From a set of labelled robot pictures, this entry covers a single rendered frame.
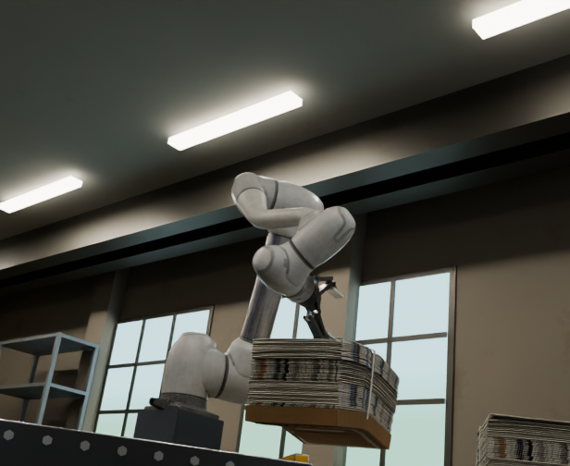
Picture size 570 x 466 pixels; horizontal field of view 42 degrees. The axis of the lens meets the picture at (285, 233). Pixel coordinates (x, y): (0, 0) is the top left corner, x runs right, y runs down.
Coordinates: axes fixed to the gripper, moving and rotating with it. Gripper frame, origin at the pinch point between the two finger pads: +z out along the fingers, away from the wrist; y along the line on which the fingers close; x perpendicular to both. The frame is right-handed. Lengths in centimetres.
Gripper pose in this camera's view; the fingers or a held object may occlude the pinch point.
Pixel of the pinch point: (335, 316)
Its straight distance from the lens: 226.2
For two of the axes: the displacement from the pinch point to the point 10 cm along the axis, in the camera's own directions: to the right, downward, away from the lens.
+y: -1.7, 8.9, -4.3
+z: 5.1, 4.5, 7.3
